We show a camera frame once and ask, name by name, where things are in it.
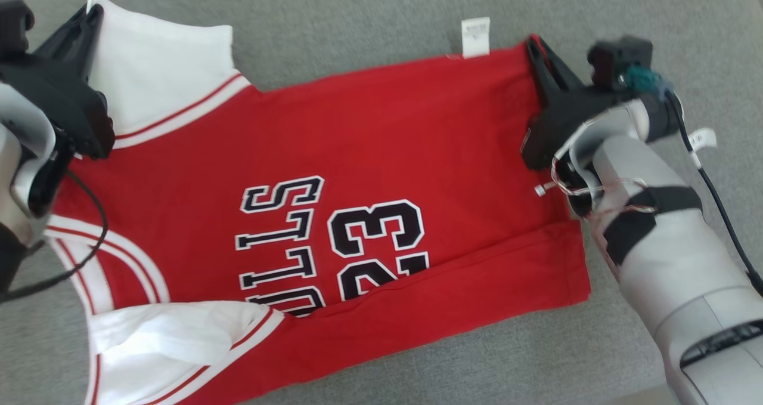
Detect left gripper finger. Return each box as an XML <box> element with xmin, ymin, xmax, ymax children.
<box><xmin>66</xmin><ymin>7</ymin><xmax>106</xmax><ymax>84</ymax></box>
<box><xmin>36</xmin><ymin>4</ymin><xmax>100</xmax><ymax>60</ymax></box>

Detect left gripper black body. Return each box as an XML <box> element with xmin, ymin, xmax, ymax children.
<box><xmin>0</xmin><ymin>52</ymin><xmax>116</xmax><ymax>218</ymax></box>

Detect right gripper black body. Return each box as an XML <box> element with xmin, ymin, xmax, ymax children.
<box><xmin>520</xmin><ymin>85</ymin><xmax>651</xmax><ymax>218</ymax></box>

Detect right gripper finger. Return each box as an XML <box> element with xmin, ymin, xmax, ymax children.
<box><xmin>539</xmin><ymin>44</ymin><xmax>588</xmax><ymax>96</ymax></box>
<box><xmin>525</xmin><ymin>33</ymin><xmax>553</xmax><ymax>111</ymax></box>

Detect red white basketball jersey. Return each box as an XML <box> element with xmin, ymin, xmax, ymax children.
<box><xmin>44</xmin><ymin>0</ymin><xmax>593</xmax><ymax>405</ymax></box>

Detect thin red white wires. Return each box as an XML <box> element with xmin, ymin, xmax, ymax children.
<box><xmin>534</xmin><ymin>154</ymin><xmax>654</xmax><ymax>218</ymax></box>

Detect teal right camera connector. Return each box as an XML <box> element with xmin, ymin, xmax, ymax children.
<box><xmin>622</xmin><ymin>63</ymin><xmax>675</xmax><ymax>99</ymax></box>

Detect black arm strap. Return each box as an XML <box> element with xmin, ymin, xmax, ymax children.
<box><xmin>603</xmin><ymin>186</ymin><xmax>705</xmax><ymax>267</ymax></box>

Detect white cable tag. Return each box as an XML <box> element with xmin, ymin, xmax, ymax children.
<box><xmin>686</xmin><ymin>128</ymin><xmax>718</xmax><ymax>169</ymax></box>

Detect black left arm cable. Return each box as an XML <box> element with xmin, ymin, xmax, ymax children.
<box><xmin>0</xmin><ymin>169</ymin><xmax>110</xmax><ymax>303</ymax></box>

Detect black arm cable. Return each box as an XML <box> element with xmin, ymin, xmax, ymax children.
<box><xmin>662</xmin><ymin>88</ymin><xmax>763</xmax><ymax>296</ymax></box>
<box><xmin>0</xmin><ymin>169</ymin><xmax>110</xmax><ymax>303</ymax></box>

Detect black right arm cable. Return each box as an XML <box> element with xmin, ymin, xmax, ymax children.
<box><xmin>662</xmin><ymin>88</ymin><xmax>763</xmax><ymax>296</ymax></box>

